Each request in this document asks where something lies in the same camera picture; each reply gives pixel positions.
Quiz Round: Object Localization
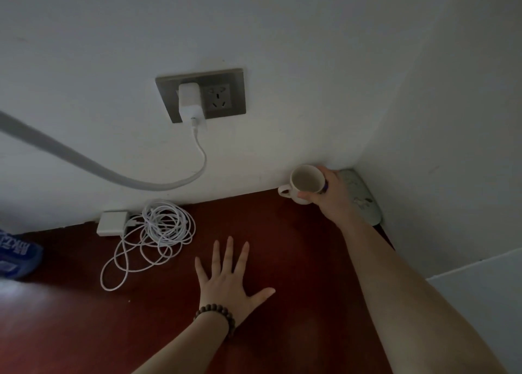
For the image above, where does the person's right hand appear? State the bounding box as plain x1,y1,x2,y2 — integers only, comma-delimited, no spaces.
297,165,370,230

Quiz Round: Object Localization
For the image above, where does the person's left hand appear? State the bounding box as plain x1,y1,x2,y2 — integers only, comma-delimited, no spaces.
195,235,276,329

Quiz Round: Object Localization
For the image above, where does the pale green glasses case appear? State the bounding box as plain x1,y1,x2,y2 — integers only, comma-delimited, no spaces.
337,168,383,227

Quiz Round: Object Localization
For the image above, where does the white mug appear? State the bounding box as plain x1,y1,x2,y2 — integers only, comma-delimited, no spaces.
278,164,327,205

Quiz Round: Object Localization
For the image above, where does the white charger adapter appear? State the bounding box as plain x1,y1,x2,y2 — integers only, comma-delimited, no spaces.
96,209,131,238

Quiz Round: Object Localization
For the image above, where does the person's right forearm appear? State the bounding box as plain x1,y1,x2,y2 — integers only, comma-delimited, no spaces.
338,214,508,374

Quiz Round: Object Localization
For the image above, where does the person's left forearm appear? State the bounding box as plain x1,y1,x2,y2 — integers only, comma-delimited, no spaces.
130,314,235,374

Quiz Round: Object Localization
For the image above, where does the red wooden desk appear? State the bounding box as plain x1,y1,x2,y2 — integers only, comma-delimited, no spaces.
0,188,394,374

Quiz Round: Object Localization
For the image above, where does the white plugged charger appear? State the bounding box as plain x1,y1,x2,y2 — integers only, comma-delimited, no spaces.
177,82,208,130

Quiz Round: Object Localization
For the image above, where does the blue capped water bottle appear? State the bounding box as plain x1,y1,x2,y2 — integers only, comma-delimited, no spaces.
0,229,45,280

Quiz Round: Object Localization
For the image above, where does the brown bead bracelet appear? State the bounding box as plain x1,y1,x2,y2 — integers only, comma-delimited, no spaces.
193,303,237,338

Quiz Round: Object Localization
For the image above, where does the grey wall socket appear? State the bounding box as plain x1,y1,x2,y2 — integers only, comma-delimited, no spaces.
154,67,247,124

